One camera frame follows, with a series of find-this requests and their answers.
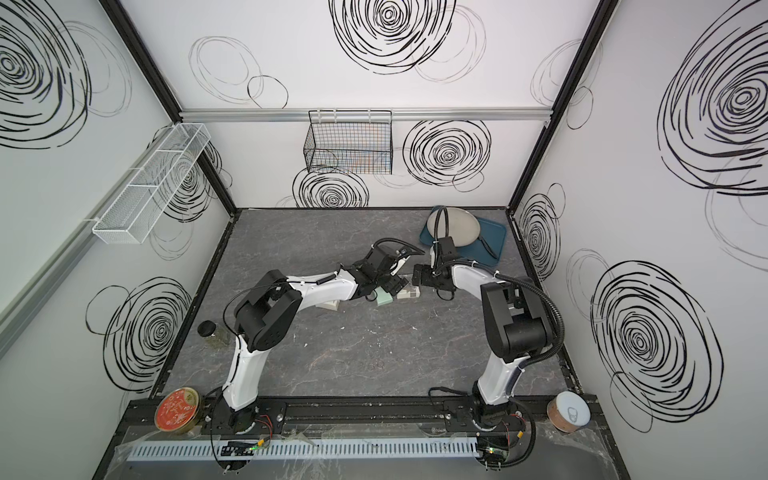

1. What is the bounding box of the mint green jewelry box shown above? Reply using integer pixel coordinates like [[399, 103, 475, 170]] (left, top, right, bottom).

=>
[[375, 287, 394, 306]]

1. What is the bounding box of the white box base black insert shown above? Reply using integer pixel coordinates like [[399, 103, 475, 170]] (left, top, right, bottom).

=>
[[396, 285, 421, 300]]

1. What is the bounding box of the white gift box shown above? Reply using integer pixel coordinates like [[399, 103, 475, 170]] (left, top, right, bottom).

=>
[[317, 300, 341, 312]]

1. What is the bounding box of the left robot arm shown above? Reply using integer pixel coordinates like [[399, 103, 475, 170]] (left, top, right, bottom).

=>
[[221, 238, 425, 413]]

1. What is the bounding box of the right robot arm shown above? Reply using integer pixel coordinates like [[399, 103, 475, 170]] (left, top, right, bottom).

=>
[[413, 236, 565, 428]]

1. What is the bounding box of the grey round pan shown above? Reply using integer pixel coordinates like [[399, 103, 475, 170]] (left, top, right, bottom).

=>
[[426, 207, 481, 247]]

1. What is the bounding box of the teal tray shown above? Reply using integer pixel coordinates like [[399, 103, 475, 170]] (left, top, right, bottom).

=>
[[419, 207, 506, 267]]

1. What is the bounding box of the brown tape roll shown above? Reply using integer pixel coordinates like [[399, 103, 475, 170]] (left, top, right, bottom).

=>
[[547, 391, 592, 433]]

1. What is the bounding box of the black wire basket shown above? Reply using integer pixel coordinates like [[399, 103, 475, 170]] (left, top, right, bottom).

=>
[[302, 109, 394, 175]]

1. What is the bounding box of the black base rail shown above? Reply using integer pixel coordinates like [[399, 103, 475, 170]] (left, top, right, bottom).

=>
[[119, 395, 529, 436]]

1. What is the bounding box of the white slotted cable duct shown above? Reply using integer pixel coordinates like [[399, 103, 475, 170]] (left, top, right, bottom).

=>
[[127, 437, 479, 462]]

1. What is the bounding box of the white wire shelf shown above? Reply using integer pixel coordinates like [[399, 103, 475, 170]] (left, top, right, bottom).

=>
[[92, 123, 211, 244]]

